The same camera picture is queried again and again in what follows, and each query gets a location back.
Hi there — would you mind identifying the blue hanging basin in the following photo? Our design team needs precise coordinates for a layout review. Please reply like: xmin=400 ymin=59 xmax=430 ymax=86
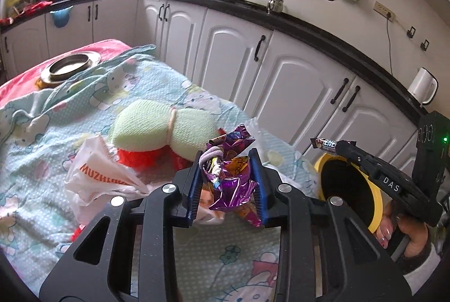
xmin=49 ymin=5 xmax=73 ymax=28

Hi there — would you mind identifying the metal bowl on plate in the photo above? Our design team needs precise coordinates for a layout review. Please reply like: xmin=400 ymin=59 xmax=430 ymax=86
xmin=35 ymin=50 xmax=102 ymax=89

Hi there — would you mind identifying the purple foil snack wrapper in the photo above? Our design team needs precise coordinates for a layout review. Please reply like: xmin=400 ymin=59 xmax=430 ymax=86
xmin=196 ymin=124 xmax=262 ymax=227

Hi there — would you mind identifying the cartoon print bed sheet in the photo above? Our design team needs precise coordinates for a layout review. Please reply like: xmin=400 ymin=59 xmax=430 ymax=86
xmin=1 ymin=47 xmax=317 ymax=301

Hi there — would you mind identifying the black kitchen countertop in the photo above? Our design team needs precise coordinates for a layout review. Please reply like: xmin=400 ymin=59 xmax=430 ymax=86
xmin=1 ymin=0 xmax=428 ymax=122

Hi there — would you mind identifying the white electric kettle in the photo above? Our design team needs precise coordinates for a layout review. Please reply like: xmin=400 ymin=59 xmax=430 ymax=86
xmin=408 ymin=67 xmax=438 ymax=106

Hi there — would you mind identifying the right hand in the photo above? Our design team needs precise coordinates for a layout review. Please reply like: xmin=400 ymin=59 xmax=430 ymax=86
xmin=375 ymin=199 xmax=432 ymax=259

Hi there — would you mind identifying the red mesh scrubber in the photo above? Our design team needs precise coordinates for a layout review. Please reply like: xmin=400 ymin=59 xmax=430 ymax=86
xmin=111 ymin=125 xmax=224 ymax=169

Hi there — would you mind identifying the steel kettle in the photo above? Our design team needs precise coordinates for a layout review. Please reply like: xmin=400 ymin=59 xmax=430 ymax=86
xmin=266 ymin=0 xmax=284 ymax=14

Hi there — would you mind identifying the yellow rimmed trash bin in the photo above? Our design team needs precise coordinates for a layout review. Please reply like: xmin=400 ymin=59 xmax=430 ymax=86
xmin=314 ymin=153 xmax=384 ymax=233

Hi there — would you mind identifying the small candy bar wrapper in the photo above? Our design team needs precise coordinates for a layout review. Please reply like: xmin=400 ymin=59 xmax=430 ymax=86
xmin=310 ymin=137 xmax=337 ymax=153

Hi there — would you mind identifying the white MUZHI plastic bag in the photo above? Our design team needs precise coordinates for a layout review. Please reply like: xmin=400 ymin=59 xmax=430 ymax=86
xmin=63 ymin=134 xmax=226 ymax=227

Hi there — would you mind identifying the green knitted sponge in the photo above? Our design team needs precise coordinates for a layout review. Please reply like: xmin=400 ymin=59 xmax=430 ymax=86
xmin=110 ymin=99 xmax=219 ymax=161

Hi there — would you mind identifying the pink blanket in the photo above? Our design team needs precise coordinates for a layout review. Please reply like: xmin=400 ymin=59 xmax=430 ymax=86
xmin=0 ymin=38 xmax=133 ymax=109

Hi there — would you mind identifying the wall power socket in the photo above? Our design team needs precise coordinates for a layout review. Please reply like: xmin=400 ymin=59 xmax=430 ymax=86
xmin=373 ymin=1 xmax=396 ymax=21

